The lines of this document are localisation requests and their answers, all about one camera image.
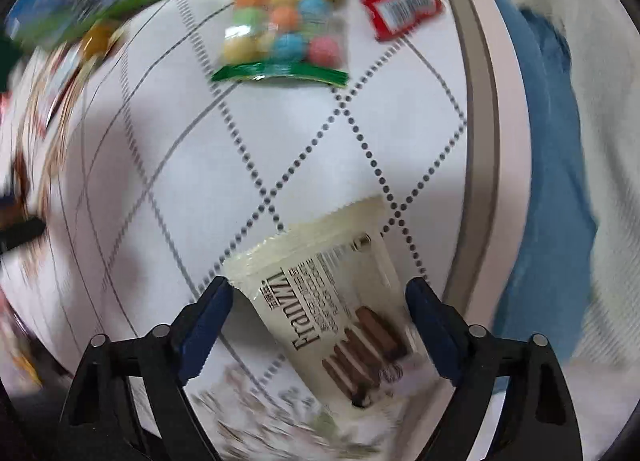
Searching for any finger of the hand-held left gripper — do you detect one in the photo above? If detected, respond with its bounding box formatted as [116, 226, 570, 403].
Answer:
[0, 216, 47, 255]

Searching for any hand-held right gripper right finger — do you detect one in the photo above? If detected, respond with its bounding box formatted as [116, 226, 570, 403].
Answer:
[405, 277, 586, 461]

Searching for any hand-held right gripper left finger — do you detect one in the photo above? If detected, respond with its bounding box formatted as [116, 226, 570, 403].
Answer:
[57, 276, 235, 461]

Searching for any white chocolate biscuit packet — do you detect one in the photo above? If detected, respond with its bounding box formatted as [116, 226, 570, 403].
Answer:
[222, 195, 441, 409]

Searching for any printed white blanket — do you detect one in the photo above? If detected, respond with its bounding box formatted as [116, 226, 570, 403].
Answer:
[0, 0, 533, 461]

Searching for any blue bed sheet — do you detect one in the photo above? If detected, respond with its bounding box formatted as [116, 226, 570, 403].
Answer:
[470, 0, 598, 394]

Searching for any white waffle blanket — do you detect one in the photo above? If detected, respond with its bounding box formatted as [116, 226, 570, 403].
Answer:
[550, 0, 640, 461]

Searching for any colourful candy ball bag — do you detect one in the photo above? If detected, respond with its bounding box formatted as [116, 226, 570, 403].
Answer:
[210, 0, 351, 88]

